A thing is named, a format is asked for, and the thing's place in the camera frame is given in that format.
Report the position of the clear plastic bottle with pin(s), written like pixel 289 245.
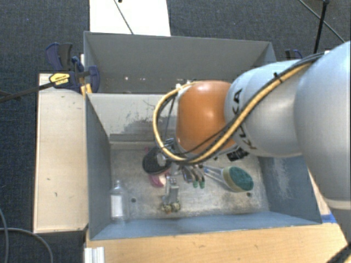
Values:
pixel 118 201

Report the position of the small yellow and dark toy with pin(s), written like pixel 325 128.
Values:
pixel 170 207

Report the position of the black cylinder on white bracket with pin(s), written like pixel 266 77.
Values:
pixel 236 155

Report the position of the green and white dish brush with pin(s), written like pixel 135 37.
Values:
pixel 239 179

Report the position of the pale wood flat board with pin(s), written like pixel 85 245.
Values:
pixel 61 160

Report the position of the grey metal bin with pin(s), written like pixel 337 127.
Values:
pixel 192 64

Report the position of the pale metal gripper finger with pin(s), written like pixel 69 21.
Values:
pixel 167 194
pixel 175 192

